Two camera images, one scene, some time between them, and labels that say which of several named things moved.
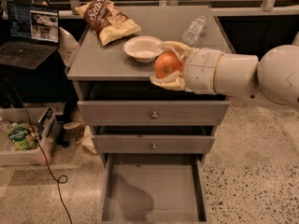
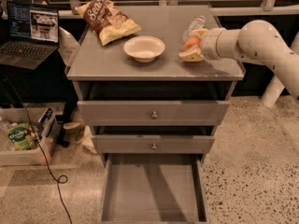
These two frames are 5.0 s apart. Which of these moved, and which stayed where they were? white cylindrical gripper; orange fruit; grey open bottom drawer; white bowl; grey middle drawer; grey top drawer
Moved: white cylindrical gripper; orange fruit
Stayed: white bowl; grey open bottom drawer; grey top drawer; grey middle drawer
